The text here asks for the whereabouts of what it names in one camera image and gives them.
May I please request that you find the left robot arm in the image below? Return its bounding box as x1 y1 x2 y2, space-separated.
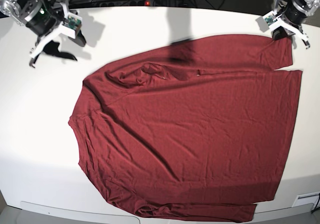
256 0 320 49

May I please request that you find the white label plate on table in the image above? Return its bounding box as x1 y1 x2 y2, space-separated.
292 192 320 208

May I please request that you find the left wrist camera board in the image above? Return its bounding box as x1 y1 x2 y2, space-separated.
261 11 277 32

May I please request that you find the dark red long-sleeve T-shirt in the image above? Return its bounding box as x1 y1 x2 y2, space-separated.
69 34 302 223

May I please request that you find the black power strip red switch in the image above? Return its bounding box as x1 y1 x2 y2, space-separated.
93 0 155 7

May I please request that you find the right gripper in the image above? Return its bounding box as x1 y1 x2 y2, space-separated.
25 0 87 66

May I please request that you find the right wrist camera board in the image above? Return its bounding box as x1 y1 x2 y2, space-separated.
67 15 82 32

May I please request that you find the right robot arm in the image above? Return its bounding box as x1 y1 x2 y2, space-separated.
0 0 87 68

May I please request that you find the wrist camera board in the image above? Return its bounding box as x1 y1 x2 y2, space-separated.
261 11 277 32
67 15 82 32

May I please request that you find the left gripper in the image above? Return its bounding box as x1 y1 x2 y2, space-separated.
269 0 311 48

